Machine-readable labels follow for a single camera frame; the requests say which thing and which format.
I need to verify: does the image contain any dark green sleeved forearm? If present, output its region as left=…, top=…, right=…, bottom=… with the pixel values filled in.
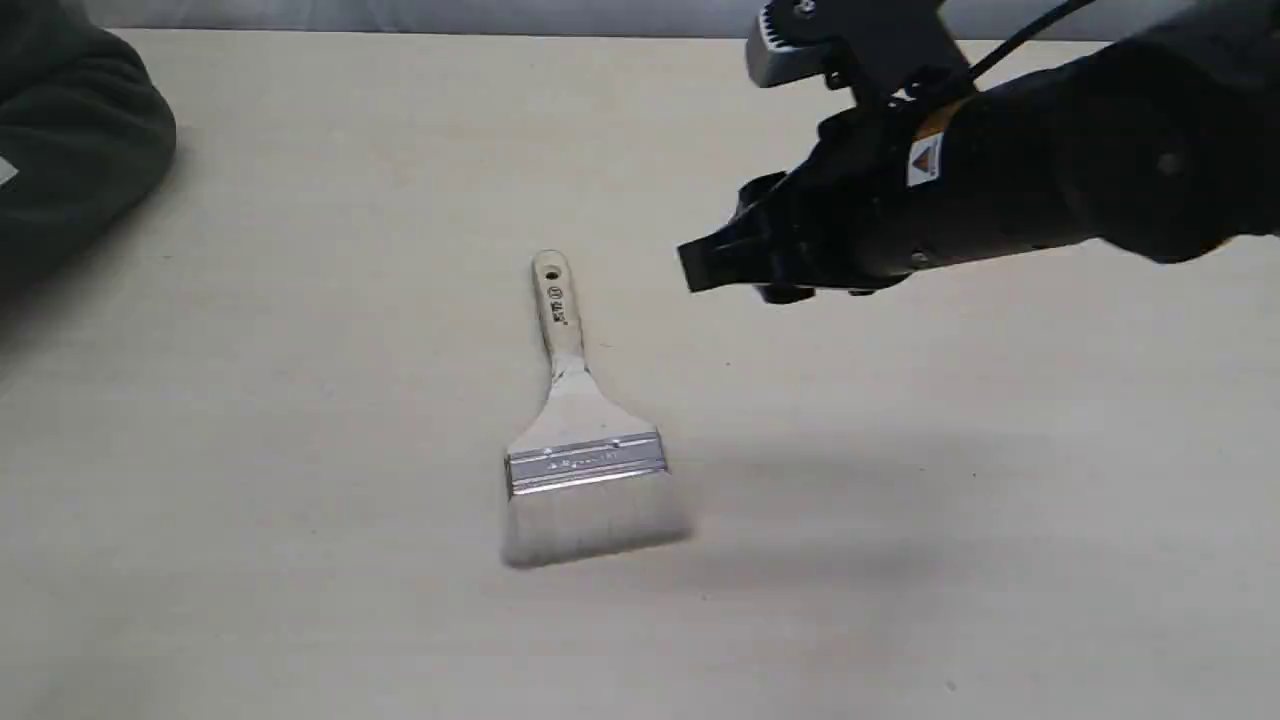
left=1, top=1, right=178, bottom=291

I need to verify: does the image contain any wide wooden paint brush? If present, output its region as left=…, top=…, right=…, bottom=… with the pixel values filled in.
left=500, top=250, right=695, bottom=569

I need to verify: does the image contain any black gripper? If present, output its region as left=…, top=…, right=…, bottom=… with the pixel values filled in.
left=677, top=100, right=961, bottom=304

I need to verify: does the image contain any black cable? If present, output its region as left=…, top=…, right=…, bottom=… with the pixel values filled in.
left=965, top=0, right=1096, bottom=86

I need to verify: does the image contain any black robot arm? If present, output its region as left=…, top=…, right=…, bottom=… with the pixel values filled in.
left=678, top=1, right=1277, bottom=304

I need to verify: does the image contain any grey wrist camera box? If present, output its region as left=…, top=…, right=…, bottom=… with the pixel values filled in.
left=745, top=1, right=975, bottom=104

